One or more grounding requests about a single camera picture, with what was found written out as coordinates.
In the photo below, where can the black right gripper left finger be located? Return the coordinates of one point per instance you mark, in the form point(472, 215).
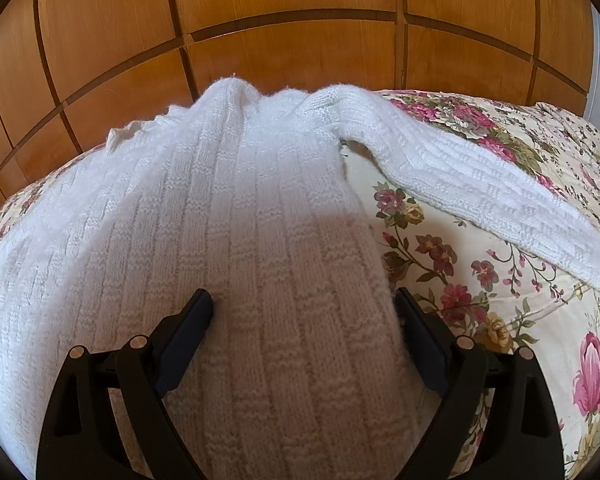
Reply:
point(80, 438)

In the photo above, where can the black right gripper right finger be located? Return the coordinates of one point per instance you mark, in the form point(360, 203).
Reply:
point(521, 439)

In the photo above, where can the white knitted sweater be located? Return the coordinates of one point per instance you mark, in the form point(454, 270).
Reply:
point(230, 239)

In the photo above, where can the floral quilted bedspread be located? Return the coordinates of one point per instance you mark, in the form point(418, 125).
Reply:
point(505, 284)

